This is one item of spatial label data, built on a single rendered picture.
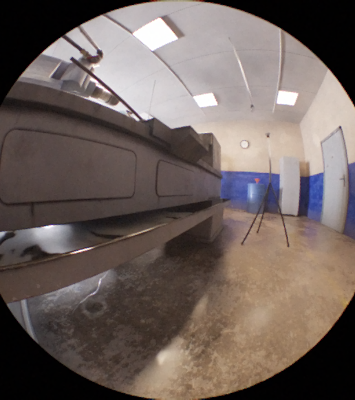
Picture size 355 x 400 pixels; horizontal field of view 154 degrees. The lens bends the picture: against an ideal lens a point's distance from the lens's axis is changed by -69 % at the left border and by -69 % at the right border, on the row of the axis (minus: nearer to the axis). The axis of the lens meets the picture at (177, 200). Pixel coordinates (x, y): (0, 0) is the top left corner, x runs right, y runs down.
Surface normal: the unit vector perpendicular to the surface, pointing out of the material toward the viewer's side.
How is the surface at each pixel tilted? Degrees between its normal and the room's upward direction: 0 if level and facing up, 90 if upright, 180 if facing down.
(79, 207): 90
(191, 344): 0
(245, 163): 90
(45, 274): 90
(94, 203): 90
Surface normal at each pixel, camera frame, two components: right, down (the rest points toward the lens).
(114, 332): 0.05, -1.00
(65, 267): 0.87, 0.08
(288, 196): -0.49, 0.05
